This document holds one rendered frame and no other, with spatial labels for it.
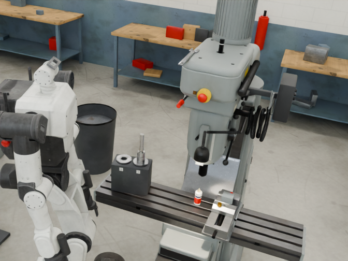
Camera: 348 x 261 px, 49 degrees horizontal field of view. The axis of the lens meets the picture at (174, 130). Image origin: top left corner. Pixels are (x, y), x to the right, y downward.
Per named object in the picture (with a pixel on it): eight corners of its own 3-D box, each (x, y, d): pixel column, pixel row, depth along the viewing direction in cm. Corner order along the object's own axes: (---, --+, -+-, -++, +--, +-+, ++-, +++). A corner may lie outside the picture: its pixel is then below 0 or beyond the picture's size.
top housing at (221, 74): (233, 107, 162) (240, 72, 154) (175, 95, 168) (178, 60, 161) (250, 73, 201) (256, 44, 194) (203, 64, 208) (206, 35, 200)
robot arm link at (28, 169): (14, 208, 142) (7, 157, 132) (25, 188, 153) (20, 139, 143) (45, 210, 142) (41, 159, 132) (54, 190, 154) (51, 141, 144)
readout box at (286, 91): (288, 124, 201) (298, 87, 191) (271, 120, 203) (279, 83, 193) (291, 109, 218) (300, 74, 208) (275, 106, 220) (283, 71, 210)
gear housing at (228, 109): (232, 118, 175) (235, 99, 170) (182, 107, 181) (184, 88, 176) (244, 93, 203) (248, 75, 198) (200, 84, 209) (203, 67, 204)
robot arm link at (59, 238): (42, 266, 157) (34, 245, 152) (49, 247, 167) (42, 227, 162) (69, 263, 156) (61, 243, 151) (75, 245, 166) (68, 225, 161)
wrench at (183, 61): (184, 66, 154) (185, 64, 154) (175, 64, 155) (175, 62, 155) (199, 51, 175) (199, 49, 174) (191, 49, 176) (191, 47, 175)
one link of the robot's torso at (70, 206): (67, 261, 185) (25, 186, 163) (75, 234, 200) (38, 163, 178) (96, 255, 183) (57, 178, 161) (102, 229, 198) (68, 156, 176)
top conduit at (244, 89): (244, 97, 161) (246, 90, 160) (235, 95, 162) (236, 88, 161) (259, 67, 199) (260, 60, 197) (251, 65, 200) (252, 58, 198)
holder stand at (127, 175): (146, 196, 225) (148, 168, 215) (111, 190, 227) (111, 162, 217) (150, 184, 236) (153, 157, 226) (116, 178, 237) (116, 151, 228)
